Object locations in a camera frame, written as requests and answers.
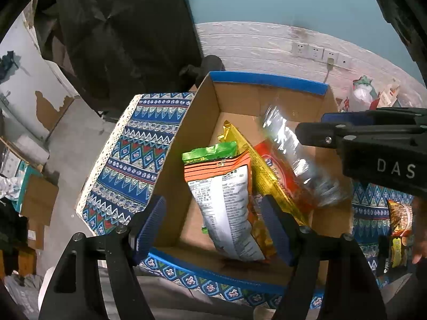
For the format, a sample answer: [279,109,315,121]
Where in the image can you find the flat cardboard box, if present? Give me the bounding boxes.
[20,175,60,250]

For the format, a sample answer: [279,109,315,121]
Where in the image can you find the yellow snack bar packet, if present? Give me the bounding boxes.
[390,237,409,269]

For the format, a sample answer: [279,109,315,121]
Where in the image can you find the white orange snack bag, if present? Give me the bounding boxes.
[184,151,277,262]

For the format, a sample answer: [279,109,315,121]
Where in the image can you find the small dark snack packet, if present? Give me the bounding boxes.
[377,235,392,277]

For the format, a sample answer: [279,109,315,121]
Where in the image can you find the dark blue cloth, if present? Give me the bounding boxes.
[0,51,21,82]

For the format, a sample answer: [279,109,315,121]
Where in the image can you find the grey plug cable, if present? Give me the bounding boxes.
[322,58,335,84]

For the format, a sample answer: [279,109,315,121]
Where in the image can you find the orange striped snack pack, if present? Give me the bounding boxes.
[387,199,416,237]

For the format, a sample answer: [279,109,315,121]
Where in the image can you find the long yellow snack packet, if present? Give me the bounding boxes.
[218,120,309,227]

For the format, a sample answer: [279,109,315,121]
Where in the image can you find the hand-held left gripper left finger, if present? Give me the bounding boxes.
[38,195,167,320]

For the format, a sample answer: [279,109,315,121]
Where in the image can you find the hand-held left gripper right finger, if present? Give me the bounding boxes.
[260,195,388,320]

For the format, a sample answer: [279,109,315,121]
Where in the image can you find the teal box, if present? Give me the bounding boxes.
[0,150,44,207]

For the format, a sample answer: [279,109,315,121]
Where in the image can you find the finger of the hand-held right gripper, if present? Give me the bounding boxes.
[322,107,427,127]
[295,122,358,147]

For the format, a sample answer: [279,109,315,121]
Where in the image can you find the green snack bag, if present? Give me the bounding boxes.
[182,141,238,165]

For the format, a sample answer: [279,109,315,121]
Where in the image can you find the clear plastic bottle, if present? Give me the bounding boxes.
[260,104,351,209]

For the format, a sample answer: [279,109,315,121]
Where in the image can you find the black hanging garment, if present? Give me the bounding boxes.
[33,0,205,114]

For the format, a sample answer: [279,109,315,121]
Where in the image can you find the blue patterned cloth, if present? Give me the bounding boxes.
[75,91,414,310]

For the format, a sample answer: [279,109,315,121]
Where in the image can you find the cardboard pieces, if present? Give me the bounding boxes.
[378,78,402,107]

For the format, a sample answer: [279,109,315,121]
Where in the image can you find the blue cardboard box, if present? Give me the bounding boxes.
[147,71,355,289]

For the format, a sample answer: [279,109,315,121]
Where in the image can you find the person's right hand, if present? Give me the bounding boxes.
[412,195,427,265]

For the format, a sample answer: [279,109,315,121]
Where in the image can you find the red white bag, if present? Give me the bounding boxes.
[338,75,379,112]

